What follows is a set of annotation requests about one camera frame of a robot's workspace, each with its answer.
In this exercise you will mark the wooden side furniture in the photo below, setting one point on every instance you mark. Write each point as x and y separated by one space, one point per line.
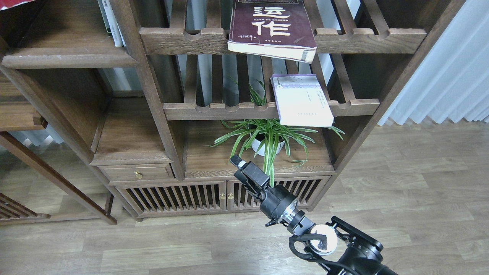
31 190

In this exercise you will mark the dark wooden bookshelf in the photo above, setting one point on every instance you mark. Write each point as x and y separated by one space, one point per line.
155 105

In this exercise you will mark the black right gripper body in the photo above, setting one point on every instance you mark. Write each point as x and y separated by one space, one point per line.
280 206

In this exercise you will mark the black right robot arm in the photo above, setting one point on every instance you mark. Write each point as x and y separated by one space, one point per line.
338 247

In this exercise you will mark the brass drawer knob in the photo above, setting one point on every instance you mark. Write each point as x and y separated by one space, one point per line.
138 175

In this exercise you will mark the white purple book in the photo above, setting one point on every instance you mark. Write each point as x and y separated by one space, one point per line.
301 101

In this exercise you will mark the red survival guide book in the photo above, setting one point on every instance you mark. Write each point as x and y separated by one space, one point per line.
7 4

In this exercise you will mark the white pleated curtain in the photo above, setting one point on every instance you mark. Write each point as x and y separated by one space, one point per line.
452 82

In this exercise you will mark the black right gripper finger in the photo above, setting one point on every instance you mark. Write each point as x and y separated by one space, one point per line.
250 185
251 170

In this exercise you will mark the green spider plant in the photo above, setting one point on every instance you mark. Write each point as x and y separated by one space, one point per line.
245 132

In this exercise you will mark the white plant pot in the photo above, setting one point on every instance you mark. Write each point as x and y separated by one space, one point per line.
262 150

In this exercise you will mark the white upright books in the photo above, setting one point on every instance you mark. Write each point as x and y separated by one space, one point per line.
111 24

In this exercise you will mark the dark maroon book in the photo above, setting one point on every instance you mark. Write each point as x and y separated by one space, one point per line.
272 28

